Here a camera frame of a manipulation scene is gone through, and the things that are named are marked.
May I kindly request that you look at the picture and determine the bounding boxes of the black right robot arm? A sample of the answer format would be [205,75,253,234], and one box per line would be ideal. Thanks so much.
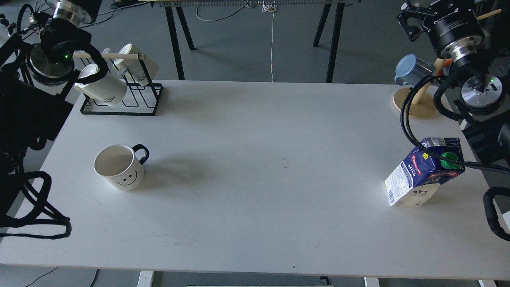
[397,0,509,174]

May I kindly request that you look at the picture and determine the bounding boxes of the blue milk carton green cap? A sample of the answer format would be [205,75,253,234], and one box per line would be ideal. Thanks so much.
[384,138,466,206]

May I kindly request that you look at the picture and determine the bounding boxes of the white ribbed mug front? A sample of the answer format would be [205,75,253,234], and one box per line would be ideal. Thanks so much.
[74,72,128,106]

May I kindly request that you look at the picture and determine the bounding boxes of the black trestle table legs left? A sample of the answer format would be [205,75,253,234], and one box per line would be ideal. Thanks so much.
[165,6,197,81]

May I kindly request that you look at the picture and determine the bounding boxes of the wooden mug tree stand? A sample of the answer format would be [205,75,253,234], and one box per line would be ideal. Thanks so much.
[393,8,502,118]

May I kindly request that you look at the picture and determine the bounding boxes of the black trestle table legs right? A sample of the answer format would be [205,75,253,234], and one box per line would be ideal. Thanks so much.
[313,3,345,84]

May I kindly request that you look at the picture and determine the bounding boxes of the black wire mug rack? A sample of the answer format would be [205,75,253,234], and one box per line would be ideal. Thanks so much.
[79,50,163,116]

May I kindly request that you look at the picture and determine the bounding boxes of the white hanging cord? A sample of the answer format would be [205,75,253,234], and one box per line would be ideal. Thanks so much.
[261,4,279,83]

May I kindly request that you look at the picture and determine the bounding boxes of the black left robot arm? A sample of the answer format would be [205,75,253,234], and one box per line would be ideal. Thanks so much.
[0,0,108,240]

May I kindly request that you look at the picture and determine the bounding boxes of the black trestle table legs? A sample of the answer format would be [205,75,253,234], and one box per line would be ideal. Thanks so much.
[313,3,345,84]
[165,6,197,81]

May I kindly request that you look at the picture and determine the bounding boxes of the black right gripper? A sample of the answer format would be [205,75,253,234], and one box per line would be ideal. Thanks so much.
[396,0,485,59]

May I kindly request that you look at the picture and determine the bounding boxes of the orange mug on tree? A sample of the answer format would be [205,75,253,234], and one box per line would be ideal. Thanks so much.
[443,58,453,67]

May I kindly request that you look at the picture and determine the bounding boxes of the blue mug on tree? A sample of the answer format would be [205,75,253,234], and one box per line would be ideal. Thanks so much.
[394,54,434,87]

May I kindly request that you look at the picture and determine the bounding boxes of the white smiley face mug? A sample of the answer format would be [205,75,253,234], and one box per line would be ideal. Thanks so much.
[93,144,150,191]

